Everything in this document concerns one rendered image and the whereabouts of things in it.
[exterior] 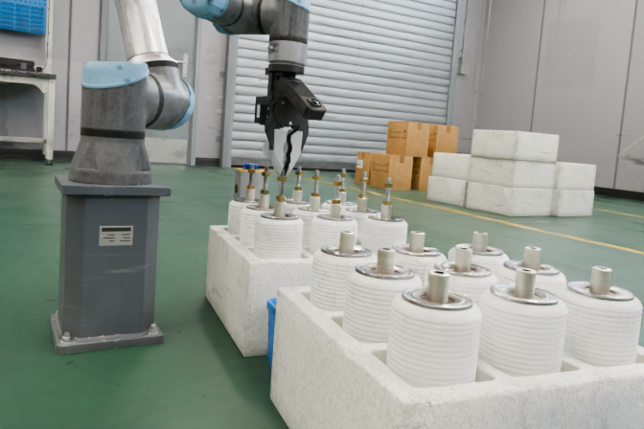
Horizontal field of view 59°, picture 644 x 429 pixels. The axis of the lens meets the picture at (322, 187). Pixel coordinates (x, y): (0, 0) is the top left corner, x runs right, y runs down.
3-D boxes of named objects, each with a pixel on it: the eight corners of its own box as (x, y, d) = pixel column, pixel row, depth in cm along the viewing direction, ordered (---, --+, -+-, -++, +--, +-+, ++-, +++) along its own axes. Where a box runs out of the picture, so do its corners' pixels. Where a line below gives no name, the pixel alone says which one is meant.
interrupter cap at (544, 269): (528, 278, 75) (529, 273, 75) (492, 264, 82) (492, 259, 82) (571, 277, 78) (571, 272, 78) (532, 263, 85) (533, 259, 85)
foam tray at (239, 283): (243, 357, 104) (249, 261, 102) (205, 296, 140) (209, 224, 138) (425, 343, 118) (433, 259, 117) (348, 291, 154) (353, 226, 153)
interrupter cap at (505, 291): (519, 309, 60) (520, 304, 60) (475, 290, 67) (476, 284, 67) (573, 306, 63) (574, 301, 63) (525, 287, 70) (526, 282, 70)
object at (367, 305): (355, 433, 67) (367, 283, 65) (324, 395, 76) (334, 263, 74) (424, 422, 70) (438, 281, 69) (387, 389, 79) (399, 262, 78)
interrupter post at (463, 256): (459, 275, 74) (462, 250, 74) (448, 270, 77) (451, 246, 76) (474, 274, 75) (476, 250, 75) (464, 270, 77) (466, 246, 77)
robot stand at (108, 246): (56, 355, 99) (61, 185, 96) (50, 321, 115) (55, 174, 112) (163, 343, 108) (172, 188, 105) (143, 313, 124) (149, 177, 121)
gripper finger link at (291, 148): (285, 172, 117) (287, 128, 116) (301, 176, 112) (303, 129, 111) (271, 173, 115) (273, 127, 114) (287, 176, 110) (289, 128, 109)
